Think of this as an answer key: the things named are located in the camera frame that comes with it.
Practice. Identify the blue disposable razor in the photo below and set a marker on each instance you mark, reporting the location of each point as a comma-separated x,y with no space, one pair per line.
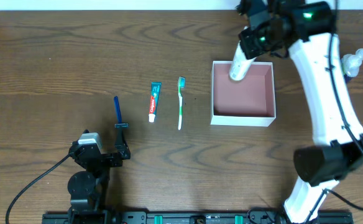
120,123

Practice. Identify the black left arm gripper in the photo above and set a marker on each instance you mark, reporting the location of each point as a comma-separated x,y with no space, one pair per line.
104,157

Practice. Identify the Colgate toothpaste tube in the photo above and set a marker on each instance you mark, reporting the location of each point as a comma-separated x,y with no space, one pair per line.
154,97

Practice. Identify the white box pink interior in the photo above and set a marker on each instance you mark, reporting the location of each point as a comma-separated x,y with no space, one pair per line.
249,102

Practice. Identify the clear pump bottle green label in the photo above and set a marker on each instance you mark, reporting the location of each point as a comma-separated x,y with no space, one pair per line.
350,65

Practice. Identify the black mounting rail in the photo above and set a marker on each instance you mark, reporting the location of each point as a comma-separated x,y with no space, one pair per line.
255,216

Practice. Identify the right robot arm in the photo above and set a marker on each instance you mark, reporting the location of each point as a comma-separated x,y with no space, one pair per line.
308,34

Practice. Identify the white lotion tube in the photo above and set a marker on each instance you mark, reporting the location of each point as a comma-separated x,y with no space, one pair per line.
240,64

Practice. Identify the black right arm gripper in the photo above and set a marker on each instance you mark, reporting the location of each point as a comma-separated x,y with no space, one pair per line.
250,39

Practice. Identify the green white toothbrush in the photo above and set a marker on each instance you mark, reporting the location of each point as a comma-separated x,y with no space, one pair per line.
181,85

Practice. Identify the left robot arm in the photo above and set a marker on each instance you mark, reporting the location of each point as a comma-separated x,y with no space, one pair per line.
88,188

